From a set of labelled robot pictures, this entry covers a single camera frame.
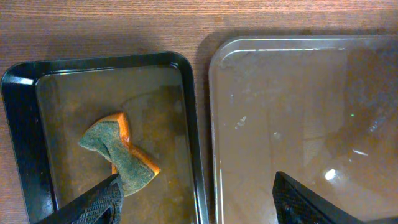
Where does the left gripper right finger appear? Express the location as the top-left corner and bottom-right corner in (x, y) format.
(272, 170), (398, 224)

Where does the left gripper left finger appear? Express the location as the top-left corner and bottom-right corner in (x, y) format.
(32, 174), (124, 224)

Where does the green and orange sponge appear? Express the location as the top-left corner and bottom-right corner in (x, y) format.
(78, 112), (160, 197)

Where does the brown plastic serving tray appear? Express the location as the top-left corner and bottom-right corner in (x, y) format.
(209, 35), (397, 223)

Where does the black rectangular water tray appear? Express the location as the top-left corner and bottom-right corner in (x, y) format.
(1, 52), (209, 223)

